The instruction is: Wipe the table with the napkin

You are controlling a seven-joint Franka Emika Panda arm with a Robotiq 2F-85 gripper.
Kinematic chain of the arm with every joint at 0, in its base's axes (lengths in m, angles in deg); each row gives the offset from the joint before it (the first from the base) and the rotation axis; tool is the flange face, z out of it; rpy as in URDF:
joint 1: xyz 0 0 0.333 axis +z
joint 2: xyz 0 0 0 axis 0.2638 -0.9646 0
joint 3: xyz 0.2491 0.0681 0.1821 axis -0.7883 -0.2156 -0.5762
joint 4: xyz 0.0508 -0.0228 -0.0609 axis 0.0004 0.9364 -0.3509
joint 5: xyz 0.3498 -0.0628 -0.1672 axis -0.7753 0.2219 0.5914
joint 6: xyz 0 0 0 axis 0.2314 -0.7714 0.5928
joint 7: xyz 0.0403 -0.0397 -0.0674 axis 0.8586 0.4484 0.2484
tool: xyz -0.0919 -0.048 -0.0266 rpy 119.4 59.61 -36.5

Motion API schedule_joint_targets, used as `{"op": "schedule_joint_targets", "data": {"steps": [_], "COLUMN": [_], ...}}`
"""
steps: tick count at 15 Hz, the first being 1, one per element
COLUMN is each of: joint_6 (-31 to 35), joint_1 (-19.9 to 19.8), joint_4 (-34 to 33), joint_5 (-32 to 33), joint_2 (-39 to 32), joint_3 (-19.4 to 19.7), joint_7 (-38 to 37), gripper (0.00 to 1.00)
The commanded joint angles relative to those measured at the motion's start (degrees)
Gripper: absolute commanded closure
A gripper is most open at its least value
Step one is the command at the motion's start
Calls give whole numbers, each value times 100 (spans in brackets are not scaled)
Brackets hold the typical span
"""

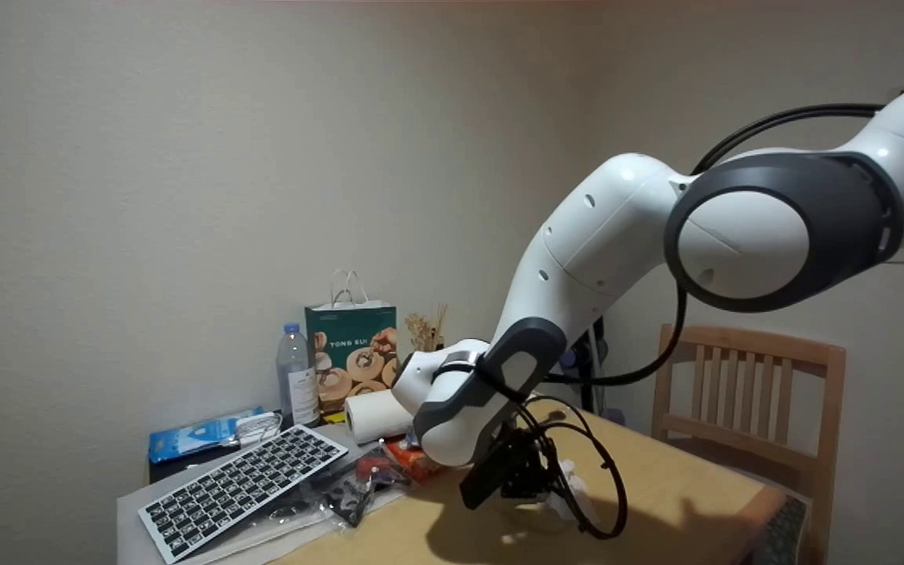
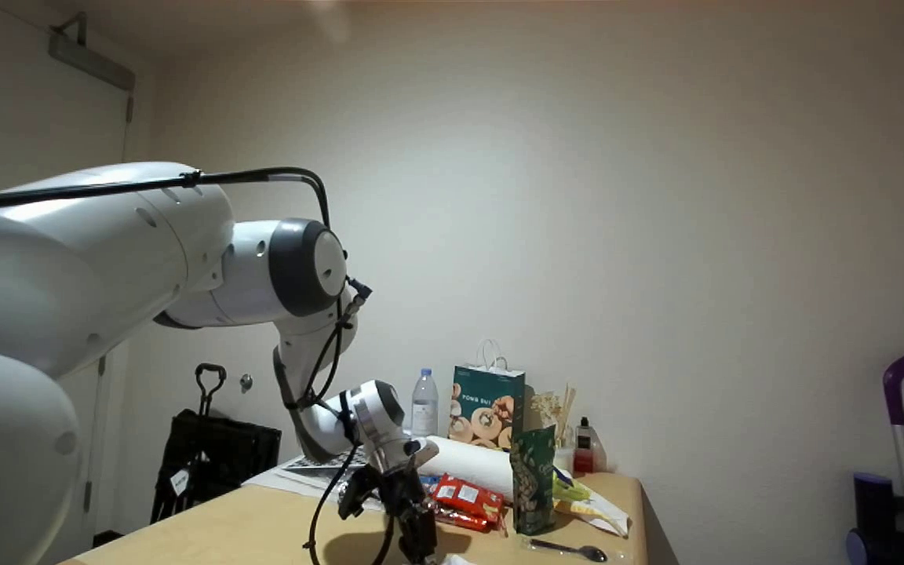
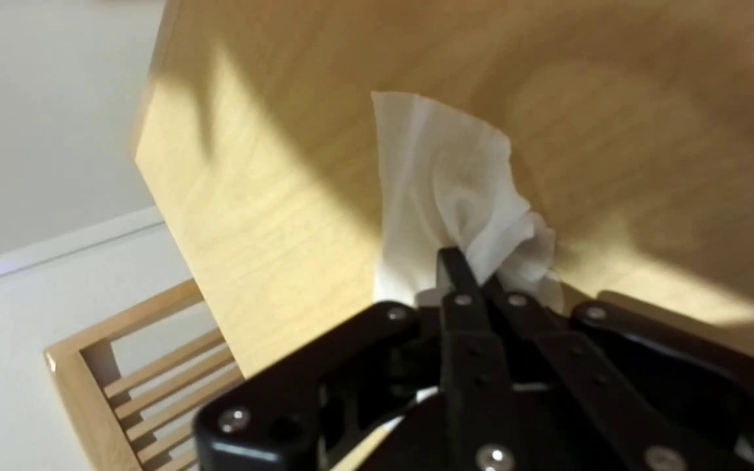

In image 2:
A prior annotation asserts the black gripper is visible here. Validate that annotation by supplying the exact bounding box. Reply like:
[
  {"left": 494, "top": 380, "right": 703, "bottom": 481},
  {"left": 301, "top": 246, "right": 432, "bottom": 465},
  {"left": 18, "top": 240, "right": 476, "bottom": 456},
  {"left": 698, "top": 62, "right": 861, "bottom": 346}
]
[{"left": 374, "top": 465, "right": 439, "bottom": 565}]

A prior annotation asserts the orange-red snack packet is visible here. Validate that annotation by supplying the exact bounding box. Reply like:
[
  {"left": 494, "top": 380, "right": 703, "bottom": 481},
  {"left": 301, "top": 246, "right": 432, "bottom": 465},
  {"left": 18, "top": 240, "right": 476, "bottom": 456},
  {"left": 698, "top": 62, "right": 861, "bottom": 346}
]
[{"left": 439, "top": 500, "right": 510, "bottom": 534}]

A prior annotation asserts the red snack packet white label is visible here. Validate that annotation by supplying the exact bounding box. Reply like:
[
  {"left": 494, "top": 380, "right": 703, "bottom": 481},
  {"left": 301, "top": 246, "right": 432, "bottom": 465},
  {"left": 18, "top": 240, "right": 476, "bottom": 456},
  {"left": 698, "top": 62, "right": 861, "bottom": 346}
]
[{"left": 431, "top": 470, "right": 510, "bottom": 514}]

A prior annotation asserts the white paper towel roll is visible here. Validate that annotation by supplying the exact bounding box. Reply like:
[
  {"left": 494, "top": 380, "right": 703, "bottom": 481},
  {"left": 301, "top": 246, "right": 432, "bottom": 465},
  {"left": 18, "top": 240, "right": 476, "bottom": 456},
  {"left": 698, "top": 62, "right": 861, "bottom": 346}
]
[{"left": 413, "top": 433, "right": 517, "bottom": 503}]

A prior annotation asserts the clear plastic water bottle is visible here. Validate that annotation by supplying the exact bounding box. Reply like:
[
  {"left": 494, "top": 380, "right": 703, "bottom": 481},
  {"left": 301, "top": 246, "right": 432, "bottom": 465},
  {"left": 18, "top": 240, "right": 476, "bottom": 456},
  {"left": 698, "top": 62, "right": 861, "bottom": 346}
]
[{"left": 409, "top": 363, "right": 444, "bottom": 438}]

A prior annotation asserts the green donut print paper bag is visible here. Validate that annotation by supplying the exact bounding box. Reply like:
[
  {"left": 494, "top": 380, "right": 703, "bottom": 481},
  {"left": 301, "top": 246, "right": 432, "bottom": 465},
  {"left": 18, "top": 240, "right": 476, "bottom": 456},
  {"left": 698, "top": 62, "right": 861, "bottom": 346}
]
[{"left": 446, "top": 340, "right": 530, "bottom": 451}]

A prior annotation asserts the metal spoon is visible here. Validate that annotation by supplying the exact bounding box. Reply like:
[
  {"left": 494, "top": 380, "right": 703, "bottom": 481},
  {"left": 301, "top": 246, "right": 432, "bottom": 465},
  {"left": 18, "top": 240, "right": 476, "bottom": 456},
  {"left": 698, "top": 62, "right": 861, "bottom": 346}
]
[{"left": 529, "top": 534, "right": 611, "bottom": 565}]

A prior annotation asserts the yellow-green packet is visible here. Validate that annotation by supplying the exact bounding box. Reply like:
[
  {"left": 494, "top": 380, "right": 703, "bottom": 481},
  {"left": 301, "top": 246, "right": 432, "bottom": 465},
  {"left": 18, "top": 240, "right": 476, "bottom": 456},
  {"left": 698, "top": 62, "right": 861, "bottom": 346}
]
[{"left": 549, "top": 465, "right": 634, "bottom": 542}]

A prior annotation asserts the small red bottle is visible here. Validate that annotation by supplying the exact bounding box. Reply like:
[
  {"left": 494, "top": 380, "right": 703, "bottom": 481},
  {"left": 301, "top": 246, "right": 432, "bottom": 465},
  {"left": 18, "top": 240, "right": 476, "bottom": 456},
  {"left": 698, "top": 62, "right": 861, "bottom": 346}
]
[{"left": 571, "top": 413, "right": 601, "bottom": 476}]

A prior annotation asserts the bundle of wooden sticks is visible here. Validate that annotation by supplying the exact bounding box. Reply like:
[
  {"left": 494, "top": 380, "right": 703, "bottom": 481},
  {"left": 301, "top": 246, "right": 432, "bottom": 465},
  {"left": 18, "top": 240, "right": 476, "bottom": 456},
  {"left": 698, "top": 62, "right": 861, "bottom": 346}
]
[{"left": 535, "top": 384, "right": 582, "bottom": 441}]

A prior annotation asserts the purple white vacuum cleaner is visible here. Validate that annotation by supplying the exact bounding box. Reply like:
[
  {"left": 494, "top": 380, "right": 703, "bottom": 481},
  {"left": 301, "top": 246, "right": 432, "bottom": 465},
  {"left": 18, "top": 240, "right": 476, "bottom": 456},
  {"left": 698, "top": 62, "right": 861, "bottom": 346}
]
[{"left": 840, "top": 326, "right": 904, "bottom": 565}]

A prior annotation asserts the white door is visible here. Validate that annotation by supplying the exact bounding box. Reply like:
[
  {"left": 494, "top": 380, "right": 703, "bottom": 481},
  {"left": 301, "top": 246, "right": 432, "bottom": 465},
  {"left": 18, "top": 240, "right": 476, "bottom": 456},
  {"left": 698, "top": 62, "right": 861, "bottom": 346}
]
[{"left": 0, "top": 0, "right": 155, "bottom": 545}]

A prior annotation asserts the grey door closer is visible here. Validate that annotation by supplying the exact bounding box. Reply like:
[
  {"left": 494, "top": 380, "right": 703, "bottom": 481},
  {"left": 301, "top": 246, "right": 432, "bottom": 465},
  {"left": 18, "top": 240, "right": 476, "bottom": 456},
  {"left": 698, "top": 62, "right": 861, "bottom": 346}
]
[{"left": 46, "top": 10, "right": 137, "bottom": 95}]

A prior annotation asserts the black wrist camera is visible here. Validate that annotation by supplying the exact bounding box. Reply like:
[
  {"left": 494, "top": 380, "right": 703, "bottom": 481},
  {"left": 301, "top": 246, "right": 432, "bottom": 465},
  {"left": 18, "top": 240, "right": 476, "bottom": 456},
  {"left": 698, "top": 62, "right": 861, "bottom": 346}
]
[{"left": 336, "top": 465, "right": 383, "bottom": 523}]

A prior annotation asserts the black bag with handle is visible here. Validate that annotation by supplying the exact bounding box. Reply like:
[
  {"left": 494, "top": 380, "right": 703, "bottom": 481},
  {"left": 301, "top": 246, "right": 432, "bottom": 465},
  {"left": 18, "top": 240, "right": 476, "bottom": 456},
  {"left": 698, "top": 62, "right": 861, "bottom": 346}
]
[{"left": 147, "top": 361, "right": 285, "bottom": 528}]

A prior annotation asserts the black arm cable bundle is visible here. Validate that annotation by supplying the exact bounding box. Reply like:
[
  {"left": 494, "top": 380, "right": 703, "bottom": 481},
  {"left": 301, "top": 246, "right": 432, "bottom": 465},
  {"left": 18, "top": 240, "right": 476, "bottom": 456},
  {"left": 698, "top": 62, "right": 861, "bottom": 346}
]
[{"left": 0, "top": 162, "right": 377, "bottom": 565}]

